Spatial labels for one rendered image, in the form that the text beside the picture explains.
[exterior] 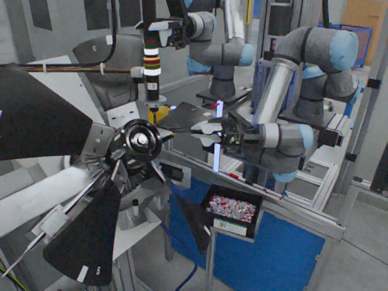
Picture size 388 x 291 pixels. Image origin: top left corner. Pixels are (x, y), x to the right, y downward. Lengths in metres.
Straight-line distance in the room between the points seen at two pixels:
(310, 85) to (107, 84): 0.90
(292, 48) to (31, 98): 0.76
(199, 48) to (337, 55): 0.43
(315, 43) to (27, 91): 0.80
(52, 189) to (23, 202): 0.08
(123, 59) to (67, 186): 0.39
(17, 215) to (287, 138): 0.74
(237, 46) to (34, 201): 0.76
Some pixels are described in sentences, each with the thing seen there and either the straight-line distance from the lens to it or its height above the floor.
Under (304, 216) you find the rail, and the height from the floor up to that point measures 0.84.
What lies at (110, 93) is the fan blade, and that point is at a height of 1.30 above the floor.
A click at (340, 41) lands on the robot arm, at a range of 0.95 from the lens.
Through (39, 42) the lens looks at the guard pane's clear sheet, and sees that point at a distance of 1.38.
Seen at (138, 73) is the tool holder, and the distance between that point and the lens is 0.76.
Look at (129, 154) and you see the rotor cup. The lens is 0.70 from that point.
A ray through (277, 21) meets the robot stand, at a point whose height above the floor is 1.45.
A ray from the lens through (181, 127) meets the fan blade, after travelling 0.86.
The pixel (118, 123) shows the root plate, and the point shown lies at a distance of 0.81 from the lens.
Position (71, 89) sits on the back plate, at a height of 1.27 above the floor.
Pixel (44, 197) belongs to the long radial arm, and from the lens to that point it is 0.78.
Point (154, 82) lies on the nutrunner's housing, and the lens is 0.76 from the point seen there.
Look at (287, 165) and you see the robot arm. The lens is 0.90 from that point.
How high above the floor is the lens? 1.56
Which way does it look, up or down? 30 degrees down
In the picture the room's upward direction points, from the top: 1 degrees clockwise
